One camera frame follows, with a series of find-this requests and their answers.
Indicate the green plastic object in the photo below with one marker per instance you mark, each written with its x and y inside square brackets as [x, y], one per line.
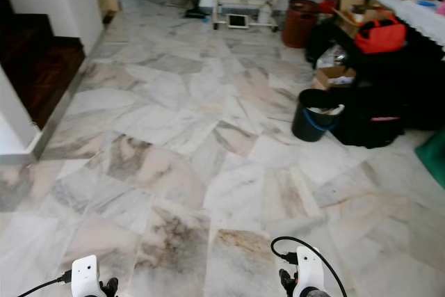
[432, 159]

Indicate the dark wooden staircase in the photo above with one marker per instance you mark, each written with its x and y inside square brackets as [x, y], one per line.
[45, 67]

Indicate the red carry bag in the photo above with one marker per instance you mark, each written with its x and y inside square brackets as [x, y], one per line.
[381, 36]

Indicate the large black bag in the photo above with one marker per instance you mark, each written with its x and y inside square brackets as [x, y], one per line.
[372, 116]

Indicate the small open cardboard box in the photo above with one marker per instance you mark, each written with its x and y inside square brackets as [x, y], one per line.
[332, 76]

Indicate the black plastic bucket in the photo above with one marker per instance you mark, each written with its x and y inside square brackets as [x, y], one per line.
[311, 123]

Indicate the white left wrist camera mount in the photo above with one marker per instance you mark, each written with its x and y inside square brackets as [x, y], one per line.
[85, 276]

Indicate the large open cardboard box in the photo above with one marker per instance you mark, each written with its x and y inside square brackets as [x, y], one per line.
[348, 17]

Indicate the brown gas cylinder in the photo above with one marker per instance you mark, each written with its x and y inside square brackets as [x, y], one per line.
[299, 24]

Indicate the table with white cloth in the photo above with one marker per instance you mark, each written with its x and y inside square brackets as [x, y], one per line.
[410, 12]

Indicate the white sewing machine pedal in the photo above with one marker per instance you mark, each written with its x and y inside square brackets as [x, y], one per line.
[237, 21]

